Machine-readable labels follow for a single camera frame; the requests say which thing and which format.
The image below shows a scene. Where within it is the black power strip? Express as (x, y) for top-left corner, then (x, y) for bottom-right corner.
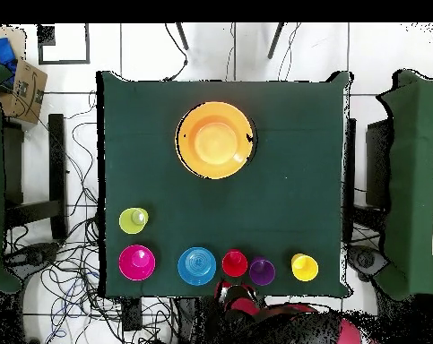
(121, 297), (143, 332)

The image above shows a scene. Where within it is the black square floor frame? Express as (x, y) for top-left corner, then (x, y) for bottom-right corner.
(36, 22), (91, 66)

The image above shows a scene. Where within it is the small red bowl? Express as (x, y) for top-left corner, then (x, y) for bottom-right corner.
(117, 244), (157, 282)

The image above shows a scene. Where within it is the flat cardboard sheet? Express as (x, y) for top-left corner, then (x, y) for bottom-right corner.
(0, 23), (28, 60)

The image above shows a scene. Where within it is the black tripod leg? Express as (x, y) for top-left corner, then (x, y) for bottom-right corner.
(266, 22), (285, 60)
(175, 22), (190, 51)

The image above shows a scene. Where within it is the black cable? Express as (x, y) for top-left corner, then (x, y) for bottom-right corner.
(163, 22), (189, 82)

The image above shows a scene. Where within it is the dark grey floor device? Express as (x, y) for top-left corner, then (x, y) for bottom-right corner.
(348, 245), (389, 277)

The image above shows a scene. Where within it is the dark green tablecloth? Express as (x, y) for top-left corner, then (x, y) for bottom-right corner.
(95, 70), (354, 299)

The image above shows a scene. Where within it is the tangle of floor cables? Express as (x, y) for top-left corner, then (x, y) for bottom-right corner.
(2, 90), (181, 344)

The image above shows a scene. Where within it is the black floor device with knob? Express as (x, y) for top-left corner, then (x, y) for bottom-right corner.
(5, 242), (61, 273)

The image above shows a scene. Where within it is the purple cup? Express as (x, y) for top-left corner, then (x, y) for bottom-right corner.
(248, 255), (277, 287)

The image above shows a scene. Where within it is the black metal stand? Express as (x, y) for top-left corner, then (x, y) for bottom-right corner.
(2, 113), (68, 242)

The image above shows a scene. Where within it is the blue bag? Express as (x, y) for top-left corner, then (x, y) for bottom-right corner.
(0, 37), (19, 85)

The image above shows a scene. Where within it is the large orange bowl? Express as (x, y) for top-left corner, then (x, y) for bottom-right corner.
(174, 100), (255, 180)

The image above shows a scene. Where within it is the orange yellow cup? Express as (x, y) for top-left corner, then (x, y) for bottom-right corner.
(290, 253), (320, 283)

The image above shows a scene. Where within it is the small blue bowl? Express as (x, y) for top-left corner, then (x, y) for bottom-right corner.
(177, 245), (218, 287)

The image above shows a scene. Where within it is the pale yellow translucent cup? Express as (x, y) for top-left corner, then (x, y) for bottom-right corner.
(118, 206), (150, 236)

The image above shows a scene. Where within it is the cardboard box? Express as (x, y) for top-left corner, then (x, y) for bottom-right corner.
(0, 57), (49, 125)

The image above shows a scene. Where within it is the red cup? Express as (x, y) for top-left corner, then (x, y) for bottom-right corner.
(221, 248), (249, 279)

